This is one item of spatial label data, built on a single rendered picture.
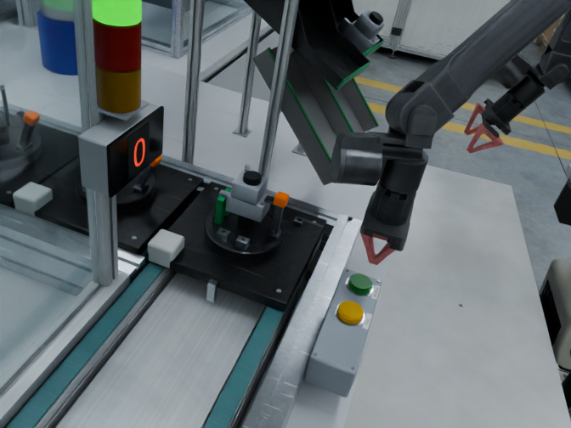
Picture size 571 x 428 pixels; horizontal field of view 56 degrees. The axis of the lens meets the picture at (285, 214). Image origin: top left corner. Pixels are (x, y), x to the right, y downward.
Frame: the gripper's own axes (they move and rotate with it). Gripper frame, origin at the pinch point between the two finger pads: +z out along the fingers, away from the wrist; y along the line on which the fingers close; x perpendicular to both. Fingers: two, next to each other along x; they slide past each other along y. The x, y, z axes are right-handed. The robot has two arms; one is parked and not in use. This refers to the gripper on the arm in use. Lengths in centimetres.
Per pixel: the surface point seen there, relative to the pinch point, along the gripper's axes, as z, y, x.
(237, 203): -2.9, 0.4, -23.5
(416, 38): 85, -408, -15
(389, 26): 80, -405, -40
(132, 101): -25.8, 17.7, -31.6
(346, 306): 5.2, 6.8, -2.1
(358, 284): 5.2, 1.2, -1.3
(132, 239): 4.5, 8.3, -38.1
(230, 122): 16, -58, -47
